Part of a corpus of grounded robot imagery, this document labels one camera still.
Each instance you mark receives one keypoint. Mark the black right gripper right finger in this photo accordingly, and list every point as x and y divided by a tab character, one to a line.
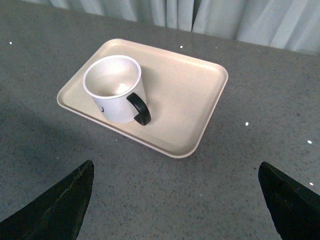
294	208

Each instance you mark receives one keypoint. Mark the cream rectangular tray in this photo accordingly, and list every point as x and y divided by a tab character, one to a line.
181	93

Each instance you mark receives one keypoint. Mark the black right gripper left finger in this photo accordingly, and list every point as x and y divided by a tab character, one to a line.
57	214

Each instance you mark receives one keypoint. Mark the light grey curtain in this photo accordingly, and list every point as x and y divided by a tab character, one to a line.
283	24

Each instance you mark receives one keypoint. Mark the white mug black handle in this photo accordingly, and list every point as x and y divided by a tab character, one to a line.
115	84

